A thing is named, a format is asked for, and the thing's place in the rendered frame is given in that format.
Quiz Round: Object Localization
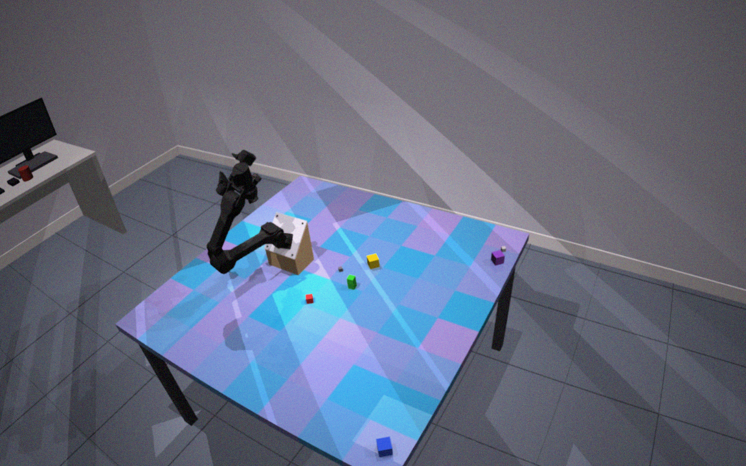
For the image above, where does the blue block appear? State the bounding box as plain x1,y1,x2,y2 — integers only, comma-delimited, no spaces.
376,437,393,458

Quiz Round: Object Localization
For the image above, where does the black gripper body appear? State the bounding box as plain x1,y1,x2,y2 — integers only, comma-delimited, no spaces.
216,150,256,196

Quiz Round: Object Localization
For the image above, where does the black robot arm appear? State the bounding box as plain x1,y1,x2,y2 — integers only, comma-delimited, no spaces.
207,162,293,274

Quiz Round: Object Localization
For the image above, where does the purple cube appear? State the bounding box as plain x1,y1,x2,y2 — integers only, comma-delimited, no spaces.
491,250,504,265

